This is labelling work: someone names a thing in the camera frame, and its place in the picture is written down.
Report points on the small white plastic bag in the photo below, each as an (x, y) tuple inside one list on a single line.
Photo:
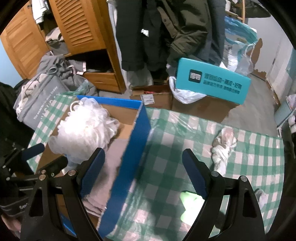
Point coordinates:
[(291, 100)]

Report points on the green checkered tablecloth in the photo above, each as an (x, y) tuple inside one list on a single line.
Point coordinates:
[(175, 139)]

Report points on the white door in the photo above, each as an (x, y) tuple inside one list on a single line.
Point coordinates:
[(277, 64)]

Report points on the teal printed box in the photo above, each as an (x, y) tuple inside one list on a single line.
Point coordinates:
[(208, 81)]

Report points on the blue and white sock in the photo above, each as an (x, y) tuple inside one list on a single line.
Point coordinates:
[(260, 197)]

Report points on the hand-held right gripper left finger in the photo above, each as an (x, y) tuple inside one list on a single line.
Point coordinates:
[(92, 171)]

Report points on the light green cloth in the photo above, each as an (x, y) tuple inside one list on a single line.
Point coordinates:
[(189, 206)]

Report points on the white mesh bath loofah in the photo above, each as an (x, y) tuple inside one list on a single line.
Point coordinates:
[(87, 129)]

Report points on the brown cardboard box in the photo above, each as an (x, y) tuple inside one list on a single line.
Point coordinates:
[(208, 110)]

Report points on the white hanging shirt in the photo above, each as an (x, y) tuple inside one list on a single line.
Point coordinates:
[(112, 18)]

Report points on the grey printed tote bag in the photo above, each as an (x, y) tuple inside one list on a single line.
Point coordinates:
[(44, 102)]

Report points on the pale pink clothes pile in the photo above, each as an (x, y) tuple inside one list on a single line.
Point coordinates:
[(25, 95)]

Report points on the light blue shoe rack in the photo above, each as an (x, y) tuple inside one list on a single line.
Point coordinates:
[(282, 113)]

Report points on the grey blue hanging jacket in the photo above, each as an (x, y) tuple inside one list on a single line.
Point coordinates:
[(217, 34)]

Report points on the grey hoodie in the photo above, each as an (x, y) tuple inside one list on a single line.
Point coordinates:
[(55, 64)]

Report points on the white knotted printed cloth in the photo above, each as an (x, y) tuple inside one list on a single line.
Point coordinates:
[(223, 148)]

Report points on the white garment in wardrobe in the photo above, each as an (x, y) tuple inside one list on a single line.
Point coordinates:
[(39, 11)]

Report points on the wooden shelf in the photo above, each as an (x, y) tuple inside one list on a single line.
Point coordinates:
[(240, 11)]

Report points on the black fabric item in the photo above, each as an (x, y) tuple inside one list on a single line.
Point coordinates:
[(11, 111)]

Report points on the grey pink towel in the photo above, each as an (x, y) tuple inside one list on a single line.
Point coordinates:
[(111, 166)]

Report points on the blue cardboard box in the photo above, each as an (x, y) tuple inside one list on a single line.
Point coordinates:
[(134, 143)]

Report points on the wooden louvre wardrobe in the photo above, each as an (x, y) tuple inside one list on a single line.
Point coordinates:
[(76, 27)]

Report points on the dark hanging bag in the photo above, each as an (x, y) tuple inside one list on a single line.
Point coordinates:
[(256, 9)]

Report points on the blue plastic bag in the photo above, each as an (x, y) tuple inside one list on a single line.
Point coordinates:
[(240, 32)]

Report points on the olive green hanging jacket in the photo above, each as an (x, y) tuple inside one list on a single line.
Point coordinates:
[(187, 27)]

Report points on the clear plastic bag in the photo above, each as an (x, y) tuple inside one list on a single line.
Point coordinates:
[(245, 62)]

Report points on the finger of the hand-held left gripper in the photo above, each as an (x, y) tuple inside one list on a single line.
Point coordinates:
[(34, 150), (55, 163)]

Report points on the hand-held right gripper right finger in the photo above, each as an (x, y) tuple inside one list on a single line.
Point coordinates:
[(194, 176)]

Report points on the black hanging coat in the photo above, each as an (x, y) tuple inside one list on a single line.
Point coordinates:
[(136, 34)]

